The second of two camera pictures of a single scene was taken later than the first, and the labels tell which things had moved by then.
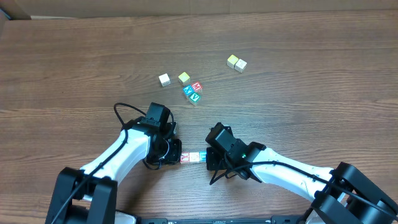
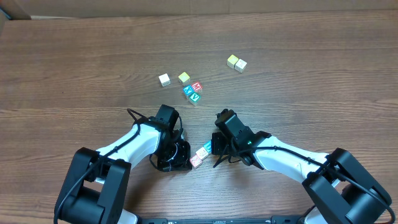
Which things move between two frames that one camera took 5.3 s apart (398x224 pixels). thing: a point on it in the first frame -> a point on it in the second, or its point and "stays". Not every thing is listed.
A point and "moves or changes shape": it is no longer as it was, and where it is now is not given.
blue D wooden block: (203, 156) moves or changes shape
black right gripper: (211, 158) -> (218, 144)
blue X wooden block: (188, 90) stays
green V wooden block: (193, 98) stays
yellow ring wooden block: (240, 65) stays
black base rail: (274, 219) stays
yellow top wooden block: (232, 60) stays
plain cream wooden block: (194, 157) moves or changes shape
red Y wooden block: (185, 157) moves or changes shape
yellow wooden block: (184, 79) stays
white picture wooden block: (164, 79) stays
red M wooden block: (196, 86) stays
